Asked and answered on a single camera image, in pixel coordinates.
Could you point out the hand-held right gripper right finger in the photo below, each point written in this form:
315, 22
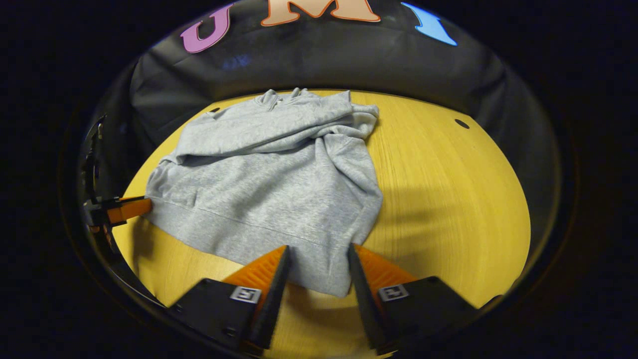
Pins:
361, 299

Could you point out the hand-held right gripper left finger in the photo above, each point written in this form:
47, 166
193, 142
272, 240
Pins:
276, 299

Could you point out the grey sweatshirt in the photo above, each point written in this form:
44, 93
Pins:
279, 189

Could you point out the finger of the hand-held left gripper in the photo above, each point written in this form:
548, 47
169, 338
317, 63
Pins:
127, 209

